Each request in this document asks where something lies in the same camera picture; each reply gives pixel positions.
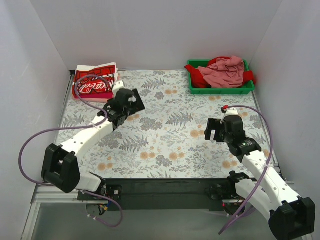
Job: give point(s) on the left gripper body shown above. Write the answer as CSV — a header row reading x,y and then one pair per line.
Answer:
x,y
135,103

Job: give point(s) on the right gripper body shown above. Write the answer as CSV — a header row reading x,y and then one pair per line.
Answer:
x,y
213,128

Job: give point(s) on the white printed t-shirt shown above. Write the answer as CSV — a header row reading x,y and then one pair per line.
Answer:
x,y
84,70

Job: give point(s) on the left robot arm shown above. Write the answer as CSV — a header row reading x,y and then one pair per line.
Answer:
x,y
61,162

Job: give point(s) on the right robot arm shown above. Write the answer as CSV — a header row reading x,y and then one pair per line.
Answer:
x,y
289,215

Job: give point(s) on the folded peach t-shirt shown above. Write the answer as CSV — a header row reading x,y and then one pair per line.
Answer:
x,y
96,85

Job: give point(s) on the crumpled red t-shirt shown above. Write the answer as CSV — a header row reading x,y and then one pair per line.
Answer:
x,y
198,80

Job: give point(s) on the green plastic tray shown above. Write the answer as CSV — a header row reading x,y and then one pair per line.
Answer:
x,y
245,89

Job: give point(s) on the crumpled pink t-shirt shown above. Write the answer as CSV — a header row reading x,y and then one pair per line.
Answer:
x,y
224,73

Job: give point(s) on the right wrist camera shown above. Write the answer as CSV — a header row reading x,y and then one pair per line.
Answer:
x,y
229,111

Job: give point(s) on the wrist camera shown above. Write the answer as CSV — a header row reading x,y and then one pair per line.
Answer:
x,y
117,86
229,111

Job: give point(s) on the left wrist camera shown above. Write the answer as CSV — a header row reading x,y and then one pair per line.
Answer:
x,y
117,86

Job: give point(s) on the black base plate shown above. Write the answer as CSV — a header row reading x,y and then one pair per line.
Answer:
x,y
168,202

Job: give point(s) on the aluminium frame rail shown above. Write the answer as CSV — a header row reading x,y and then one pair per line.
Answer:
x,y
50,197

